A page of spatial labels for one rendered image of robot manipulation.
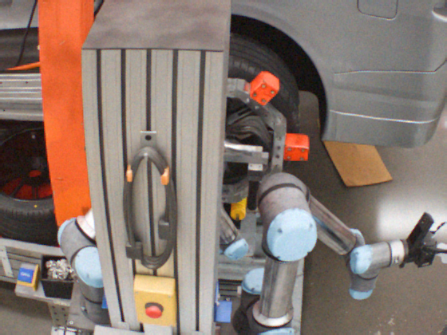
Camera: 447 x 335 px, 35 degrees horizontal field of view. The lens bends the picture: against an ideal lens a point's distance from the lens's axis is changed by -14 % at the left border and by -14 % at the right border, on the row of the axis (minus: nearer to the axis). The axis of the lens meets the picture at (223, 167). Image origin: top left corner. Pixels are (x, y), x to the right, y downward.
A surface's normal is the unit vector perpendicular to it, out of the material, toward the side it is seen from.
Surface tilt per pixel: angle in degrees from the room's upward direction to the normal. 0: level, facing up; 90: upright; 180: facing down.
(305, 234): 82
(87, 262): 7
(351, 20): 90
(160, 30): 0
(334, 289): 0
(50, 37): 90
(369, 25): 90
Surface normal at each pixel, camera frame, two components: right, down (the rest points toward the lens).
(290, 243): 0.19, 0.55
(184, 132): -0.07, 0.66
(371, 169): 0.06, -0.77
